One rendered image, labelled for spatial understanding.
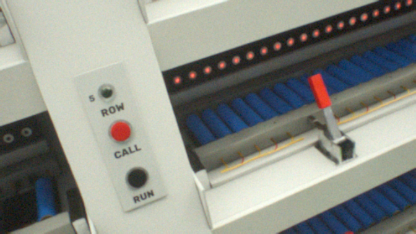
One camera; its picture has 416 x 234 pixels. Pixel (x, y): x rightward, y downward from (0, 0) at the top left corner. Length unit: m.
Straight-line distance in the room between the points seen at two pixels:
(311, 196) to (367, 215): 0.20
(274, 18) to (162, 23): 0.11
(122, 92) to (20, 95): 0.08
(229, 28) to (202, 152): 0.14
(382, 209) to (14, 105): 0.50
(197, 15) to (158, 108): 0.08
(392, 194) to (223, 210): 0.32
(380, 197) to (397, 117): 0.17
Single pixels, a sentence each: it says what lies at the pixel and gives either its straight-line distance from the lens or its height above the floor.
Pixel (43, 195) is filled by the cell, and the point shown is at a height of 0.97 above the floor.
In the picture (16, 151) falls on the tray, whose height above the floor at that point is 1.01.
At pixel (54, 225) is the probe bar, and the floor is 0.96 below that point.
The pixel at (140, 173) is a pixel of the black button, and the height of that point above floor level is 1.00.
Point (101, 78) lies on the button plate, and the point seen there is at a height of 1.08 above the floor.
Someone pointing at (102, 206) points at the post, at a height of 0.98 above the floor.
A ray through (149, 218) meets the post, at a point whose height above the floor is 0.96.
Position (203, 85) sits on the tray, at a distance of 0.55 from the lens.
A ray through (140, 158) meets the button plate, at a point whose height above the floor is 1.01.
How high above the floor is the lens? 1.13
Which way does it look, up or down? 16 degrees down
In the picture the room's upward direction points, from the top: 16 degrees counter-clockwise
